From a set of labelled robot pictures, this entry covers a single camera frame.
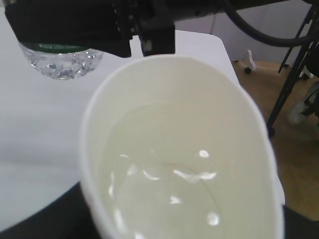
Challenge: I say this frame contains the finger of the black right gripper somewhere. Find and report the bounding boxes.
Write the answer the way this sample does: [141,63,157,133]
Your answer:
[4,0,132,58]

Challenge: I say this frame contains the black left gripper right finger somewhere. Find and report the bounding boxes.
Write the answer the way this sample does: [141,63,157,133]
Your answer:
[283,206,319,239]

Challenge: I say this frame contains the clear water bottle green label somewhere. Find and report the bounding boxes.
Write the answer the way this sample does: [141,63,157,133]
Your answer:
[19,42,104,80]

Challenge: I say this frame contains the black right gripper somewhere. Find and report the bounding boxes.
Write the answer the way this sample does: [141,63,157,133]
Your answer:
[112,0,223,56]

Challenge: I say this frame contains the black tripod stand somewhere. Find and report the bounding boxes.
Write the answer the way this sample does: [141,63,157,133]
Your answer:
[267,5,319,137]

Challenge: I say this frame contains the grey white sneaker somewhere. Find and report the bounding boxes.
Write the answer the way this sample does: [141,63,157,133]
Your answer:
[288,81,319,125]

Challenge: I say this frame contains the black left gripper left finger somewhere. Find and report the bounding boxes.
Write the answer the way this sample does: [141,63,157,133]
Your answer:
[0,183,100,239]

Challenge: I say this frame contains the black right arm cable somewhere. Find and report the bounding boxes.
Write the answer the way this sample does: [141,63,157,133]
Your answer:
[224,0,319,48]

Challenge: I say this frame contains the white paper cup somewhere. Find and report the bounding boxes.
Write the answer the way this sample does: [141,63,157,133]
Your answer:
[79,55,284,239]

